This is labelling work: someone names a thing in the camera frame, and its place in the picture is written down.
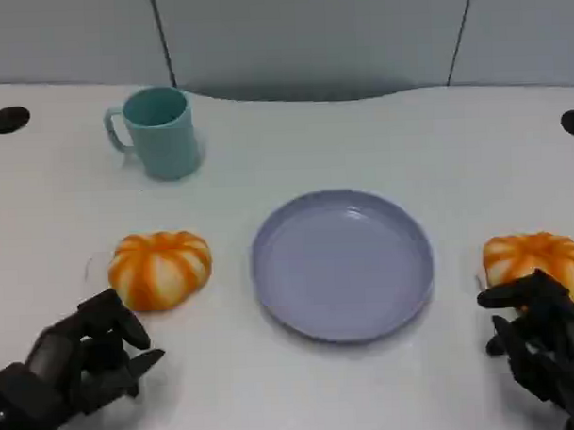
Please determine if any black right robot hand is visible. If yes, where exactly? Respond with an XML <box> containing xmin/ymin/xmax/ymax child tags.
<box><xmin>476</xmin><ymin>266</ymin><xmax>574</xmax><ymax>430</ymax></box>

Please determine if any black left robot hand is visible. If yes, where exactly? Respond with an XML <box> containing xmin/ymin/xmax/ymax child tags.
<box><xmin>0</xmin><ymin>287</ymin><xmax>169</xmax><ymax>430</ymax></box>

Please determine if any orange and white bread roll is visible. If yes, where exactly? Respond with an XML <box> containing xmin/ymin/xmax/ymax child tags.
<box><xmin>481</xmin><ymin>230</ymin><xmax>574</xmax><ymax>306</ymax></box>
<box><xmin>106</xmin><ymin>229</ymin><xmax>215</xmax><ymax>314</ymax></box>

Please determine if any lilac plate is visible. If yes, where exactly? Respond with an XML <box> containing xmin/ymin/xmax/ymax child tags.
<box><xmin>248</xmin><ymin>186</ymin><xmax>437</xmax><ymax>346</ymax></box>

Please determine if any pale green mug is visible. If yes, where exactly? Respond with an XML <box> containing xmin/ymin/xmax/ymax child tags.
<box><xmin>103</xmin><ymin>85</ymin><xmax>205</xmax><ymax>184</ymax></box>

